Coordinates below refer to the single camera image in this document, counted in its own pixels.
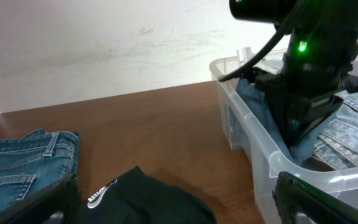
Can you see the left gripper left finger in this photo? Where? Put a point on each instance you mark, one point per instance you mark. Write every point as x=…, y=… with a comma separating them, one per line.
x=59, y=202

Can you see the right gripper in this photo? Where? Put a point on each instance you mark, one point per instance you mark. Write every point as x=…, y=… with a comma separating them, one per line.
x=300, y=99

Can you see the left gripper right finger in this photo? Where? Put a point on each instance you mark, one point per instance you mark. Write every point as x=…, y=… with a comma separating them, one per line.
x=300, y=202

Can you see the blue denim cloth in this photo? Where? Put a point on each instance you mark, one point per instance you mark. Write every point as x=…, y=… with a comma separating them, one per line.
x=255, y=100

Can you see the light blue denim jeans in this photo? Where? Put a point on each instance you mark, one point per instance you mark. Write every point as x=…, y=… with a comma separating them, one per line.
x=337, y=144

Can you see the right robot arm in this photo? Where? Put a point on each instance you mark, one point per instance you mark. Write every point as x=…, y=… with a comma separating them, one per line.
x=307, y=61

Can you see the dark blue folded jeans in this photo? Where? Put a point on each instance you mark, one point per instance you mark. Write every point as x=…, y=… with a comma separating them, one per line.
x=35, y=161

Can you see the clear plastic storage bin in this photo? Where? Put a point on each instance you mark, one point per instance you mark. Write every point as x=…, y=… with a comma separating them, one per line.
x=243, y=130

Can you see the black Nike garment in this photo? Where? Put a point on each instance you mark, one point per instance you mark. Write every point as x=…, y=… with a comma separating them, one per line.
x=137, y=198

